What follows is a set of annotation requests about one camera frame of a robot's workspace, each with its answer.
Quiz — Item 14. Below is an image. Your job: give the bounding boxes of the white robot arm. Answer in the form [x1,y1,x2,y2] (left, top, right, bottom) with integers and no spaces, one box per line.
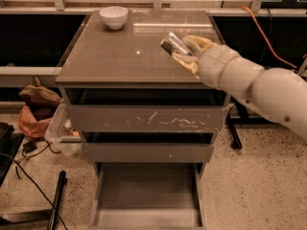
[172,35,307,139]

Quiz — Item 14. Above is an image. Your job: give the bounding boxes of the black table frame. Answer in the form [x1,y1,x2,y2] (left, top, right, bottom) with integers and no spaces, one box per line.
[225,57,307,150]

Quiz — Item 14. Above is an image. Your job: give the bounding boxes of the black bin left edge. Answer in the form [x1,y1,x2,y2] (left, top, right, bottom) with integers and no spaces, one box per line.
[0,123,24,187]

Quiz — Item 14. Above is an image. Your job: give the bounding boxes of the brown cloth bag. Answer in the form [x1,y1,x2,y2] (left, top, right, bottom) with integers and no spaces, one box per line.
[18,76,61,107]

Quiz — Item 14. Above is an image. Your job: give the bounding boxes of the orange cloth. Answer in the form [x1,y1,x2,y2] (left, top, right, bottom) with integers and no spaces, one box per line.
[17,105,51,138]

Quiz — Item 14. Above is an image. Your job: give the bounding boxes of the black power adapter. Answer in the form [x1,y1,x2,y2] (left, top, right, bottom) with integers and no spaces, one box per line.
[23,141,37,153]

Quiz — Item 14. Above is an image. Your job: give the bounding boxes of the black floor cable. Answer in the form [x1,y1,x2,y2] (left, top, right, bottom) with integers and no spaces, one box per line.
[0,139,69,230]

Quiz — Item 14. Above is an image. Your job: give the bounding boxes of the grey bottom drawer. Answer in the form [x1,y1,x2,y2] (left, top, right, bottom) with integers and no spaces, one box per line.
[89,163,207,230]

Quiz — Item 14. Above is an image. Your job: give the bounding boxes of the black metal stand leg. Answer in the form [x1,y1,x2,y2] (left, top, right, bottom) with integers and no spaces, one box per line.
[0,171,67,230]

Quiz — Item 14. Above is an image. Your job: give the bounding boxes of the grey middle drawer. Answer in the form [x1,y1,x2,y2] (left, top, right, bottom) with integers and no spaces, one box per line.
[83,143,214,163]

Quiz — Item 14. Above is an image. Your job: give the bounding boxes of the grey drawer cabinet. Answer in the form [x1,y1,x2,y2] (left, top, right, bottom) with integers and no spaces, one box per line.
[55,9,242,177]

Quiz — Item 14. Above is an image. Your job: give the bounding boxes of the grey drawer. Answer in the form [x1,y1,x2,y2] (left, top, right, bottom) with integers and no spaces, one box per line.
[67,105,228,133]
[89,163,207,230]
[83,143,214,163]

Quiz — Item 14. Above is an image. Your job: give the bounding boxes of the grey top drawer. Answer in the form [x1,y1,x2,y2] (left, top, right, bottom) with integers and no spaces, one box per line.
[67,105,228,133]

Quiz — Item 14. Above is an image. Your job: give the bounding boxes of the clear plastic container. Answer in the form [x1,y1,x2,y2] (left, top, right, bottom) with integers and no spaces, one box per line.
[44,103,83,156]

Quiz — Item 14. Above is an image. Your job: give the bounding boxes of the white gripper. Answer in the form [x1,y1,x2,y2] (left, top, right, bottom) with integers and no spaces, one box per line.
[172,35,239,89]

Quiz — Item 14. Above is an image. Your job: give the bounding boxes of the orange cable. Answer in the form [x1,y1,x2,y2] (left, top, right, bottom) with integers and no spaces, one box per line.
[241,5,299,71]

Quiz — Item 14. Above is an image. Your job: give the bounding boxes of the white ceramic bowl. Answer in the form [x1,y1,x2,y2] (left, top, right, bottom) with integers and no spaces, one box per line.
[99,6,129,30]

